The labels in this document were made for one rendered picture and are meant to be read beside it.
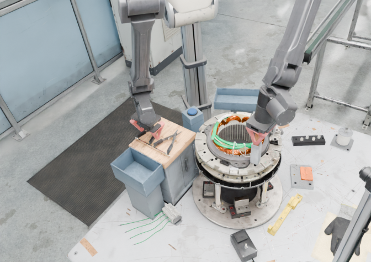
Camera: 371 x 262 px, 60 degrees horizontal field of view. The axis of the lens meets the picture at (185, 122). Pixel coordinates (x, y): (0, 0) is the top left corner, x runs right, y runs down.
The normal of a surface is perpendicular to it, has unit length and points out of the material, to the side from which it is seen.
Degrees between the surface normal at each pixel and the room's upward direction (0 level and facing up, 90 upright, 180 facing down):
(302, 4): 60
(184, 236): 0
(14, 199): 0
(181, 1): 90
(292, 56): 74
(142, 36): 116
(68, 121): 0
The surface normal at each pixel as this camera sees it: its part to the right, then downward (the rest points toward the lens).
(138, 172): -0.09, -0.73
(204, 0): 0.30, 0.62
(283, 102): -0.88, -0.11
